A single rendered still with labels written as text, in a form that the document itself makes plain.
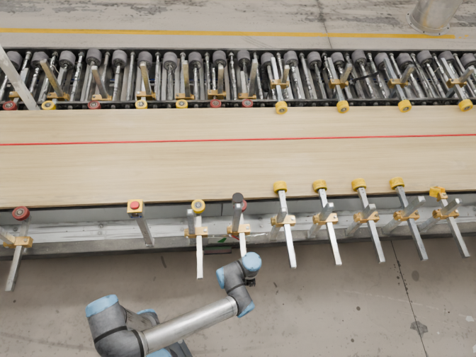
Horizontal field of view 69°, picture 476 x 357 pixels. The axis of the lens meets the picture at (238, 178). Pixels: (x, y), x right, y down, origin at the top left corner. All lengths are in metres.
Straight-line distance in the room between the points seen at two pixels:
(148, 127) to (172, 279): 1.20
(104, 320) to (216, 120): 1.52
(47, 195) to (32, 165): 0.25
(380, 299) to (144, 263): 1.90
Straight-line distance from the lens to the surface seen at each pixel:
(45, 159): 2.46
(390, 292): 3.18
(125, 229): 2.39
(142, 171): 2.24
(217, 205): 2.23
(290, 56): 3.07
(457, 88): 3.22
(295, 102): 2.76
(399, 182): 2.38
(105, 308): 1.40
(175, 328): 1.45
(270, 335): 2.82
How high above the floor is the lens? 2.77
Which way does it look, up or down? 59 degrees down
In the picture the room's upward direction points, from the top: 8 degrees clockwise
